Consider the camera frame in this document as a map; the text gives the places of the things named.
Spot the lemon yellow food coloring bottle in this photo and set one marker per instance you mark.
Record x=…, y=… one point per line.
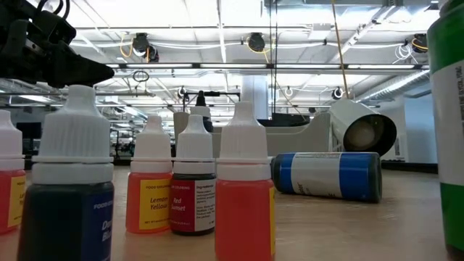
x=243, y=217
x=150, y=203

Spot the silver ventilation duct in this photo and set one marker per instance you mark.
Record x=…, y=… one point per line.
x=398, y=84

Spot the white round machine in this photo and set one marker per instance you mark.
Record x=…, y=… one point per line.
x=348, y=112

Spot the deep blue food coloring bottle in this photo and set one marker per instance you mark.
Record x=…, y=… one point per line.
x=65, y=217

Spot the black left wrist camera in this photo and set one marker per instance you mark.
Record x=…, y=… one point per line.
x=54, y=29

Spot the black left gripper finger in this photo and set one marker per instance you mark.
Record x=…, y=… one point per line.
x=79, y=67
x=76, y=82

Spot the white building column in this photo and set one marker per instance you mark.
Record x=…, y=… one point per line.
x=259, y=90

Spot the large black food coloring bottle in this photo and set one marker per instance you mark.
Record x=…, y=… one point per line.
x=202, y=110

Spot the large green food coloring bottle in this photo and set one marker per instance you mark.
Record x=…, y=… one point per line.
x=447, y=36

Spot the red bottle at left edge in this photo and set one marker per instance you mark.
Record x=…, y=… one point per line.
x=11, y=145

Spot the long ceiling light bar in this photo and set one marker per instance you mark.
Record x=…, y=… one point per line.
x=232, y=65

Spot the white plastic bin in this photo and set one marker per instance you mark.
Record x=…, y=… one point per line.
x=297, y=141

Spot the black monitor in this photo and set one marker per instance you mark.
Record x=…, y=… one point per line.
x=32, y=130

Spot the large blue food coloring bottle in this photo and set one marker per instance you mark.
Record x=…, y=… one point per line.
x=355, y=177

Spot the thin black vertical pole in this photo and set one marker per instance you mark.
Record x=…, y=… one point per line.
x=277, y=43

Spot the black aluminium rig frame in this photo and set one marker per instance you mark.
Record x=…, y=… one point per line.
x=409, y=167

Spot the red sunset food coloring bottle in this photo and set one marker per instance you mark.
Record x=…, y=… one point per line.
x=192, y=206

